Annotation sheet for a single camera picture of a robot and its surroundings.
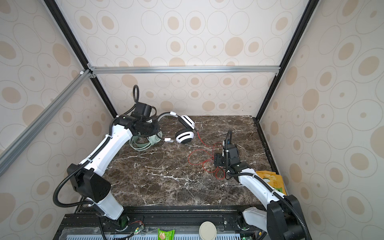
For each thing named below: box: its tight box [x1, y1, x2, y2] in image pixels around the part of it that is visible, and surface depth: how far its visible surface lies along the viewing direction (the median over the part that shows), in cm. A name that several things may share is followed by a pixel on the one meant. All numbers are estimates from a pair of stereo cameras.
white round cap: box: [199, 221, 217, 240], surface depth 67 cm
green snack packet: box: [157, 228, 176, 240], surface depth 70 cm
